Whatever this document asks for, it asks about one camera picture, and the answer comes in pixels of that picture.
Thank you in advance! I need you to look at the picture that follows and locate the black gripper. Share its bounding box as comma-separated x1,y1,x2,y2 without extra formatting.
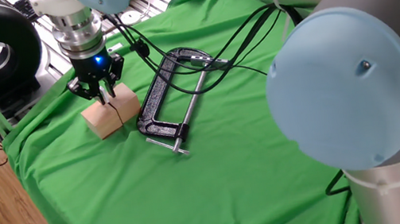
61,43,132,110

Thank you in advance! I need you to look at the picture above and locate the white USB drive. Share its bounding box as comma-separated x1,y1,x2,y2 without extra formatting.
99,85,111,104

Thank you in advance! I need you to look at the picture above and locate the black and white USB stick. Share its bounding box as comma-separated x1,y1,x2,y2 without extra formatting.
107,42,125,55

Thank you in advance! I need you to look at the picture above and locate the wooden block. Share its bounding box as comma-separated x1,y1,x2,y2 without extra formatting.
105,79,143,126
79,96,126,143

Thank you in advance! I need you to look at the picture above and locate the black C-clamp steel screw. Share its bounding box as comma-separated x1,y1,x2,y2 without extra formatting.
125,43,227,163

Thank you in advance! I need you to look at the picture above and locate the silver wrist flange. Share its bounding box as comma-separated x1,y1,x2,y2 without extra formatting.
49,5,110,63

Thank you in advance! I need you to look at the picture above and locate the white round puck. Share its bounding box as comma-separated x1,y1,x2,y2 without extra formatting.
118,9,143,28

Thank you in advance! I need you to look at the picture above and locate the green cloth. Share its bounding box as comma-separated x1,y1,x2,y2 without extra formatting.
0,0,400,224

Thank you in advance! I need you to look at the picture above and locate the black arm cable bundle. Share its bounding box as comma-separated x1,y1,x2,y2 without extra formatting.
103,0,312,108

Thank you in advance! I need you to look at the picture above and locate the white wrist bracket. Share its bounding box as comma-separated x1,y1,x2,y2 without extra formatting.
27,0,88,23

